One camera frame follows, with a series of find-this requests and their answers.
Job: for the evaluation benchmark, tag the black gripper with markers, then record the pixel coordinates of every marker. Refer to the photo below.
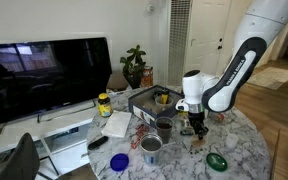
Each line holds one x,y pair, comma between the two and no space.
196,118

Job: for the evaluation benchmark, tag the tan wooden block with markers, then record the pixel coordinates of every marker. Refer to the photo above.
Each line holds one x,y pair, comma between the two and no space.
198,143

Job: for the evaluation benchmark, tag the dark green toy car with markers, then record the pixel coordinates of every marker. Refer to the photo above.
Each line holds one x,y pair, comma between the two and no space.
186,132

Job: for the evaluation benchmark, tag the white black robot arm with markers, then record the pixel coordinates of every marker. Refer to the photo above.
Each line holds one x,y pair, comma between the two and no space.
230,80

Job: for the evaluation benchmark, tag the small red jar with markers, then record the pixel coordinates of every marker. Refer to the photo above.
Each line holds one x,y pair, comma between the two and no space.
220,117

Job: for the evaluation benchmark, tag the yellow printed paper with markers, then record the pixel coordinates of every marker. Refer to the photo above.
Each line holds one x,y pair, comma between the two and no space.
183,114

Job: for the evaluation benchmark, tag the small white plastic cup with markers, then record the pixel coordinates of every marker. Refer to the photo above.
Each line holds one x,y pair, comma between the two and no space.
231,140

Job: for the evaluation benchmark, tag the clear cup with dark contents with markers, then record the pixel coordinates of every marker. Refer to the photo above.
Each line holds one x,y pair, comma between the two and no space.
164,130

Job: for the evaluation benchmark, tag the green plastic lid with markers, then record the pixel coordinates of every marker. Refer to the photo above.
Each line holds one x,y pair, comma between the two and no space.
216,162

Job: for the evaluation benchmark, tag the clear plastic cup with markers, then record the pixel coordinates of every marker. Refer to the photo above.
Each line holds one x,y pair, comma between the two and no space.
164,101

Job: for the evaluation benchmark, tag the metal tumbler with blue print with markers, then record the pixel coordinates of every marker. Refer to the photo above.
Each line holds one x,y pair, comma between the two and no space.
151,150

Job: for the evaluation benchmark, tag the dark cardboard box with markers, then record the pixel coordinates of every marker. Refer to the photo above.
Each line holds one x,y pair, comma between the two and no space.
150,106

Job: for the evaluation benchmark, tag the red candy wrapper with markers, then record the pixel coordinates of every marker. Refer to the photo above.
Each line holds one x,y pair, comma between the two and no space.
141,129
134,143

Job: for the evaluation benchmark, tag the orange printed can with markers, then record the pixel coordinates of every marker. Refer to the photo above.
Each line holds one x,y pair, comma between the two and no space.
146,76

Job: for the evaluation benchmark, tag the dark plant pot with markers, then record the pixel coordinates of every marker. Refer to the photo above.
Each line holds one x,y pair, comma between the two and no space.
134,81

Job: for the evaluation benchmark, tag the beige floor rug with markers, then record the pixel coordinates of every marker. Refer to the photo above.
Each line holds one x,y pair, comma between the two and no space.
270,77

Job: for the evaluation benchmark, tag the blue plastic lid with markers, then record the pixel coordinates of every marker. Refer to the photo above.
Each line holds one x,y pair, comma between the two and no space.
119,162

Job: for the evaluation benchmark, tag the green house plant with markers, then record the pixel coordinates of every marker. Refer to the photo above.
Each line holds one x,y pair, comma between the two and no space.
134,61

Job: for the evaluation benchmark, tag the vitamin bottle yellow cap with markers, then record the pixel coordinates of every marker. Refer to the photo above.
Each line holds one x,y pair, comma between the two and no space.
104,106

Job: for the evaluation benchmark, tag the black remote control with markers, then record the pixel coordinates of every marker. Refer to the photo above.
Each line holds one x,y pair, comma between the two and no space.
97,142

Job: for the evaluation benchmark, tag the white door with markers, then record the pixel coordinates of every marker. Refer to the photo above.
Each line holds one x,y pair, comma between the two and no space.
204,20

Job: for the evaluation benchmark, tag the black flat screen television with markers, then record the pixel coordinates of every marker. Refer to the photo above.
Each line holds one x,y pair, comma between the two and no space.
47,76

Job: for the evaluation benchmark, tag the white television stand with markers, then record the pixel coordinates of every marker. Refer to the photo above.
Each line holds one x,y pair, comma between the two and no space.
24,128

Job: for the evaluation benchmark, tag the black chair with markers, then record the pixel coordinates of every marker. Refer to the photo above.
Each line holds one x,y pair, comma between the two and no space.
20,160

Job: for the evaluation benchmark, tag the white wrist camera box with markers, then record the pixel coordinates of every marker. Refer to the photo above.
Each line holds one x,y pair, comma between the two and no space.
181,106

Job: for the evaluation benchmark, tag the white wall heater grille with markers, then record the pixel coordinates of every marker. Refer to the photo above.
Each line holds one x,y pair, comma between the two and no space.
179,40

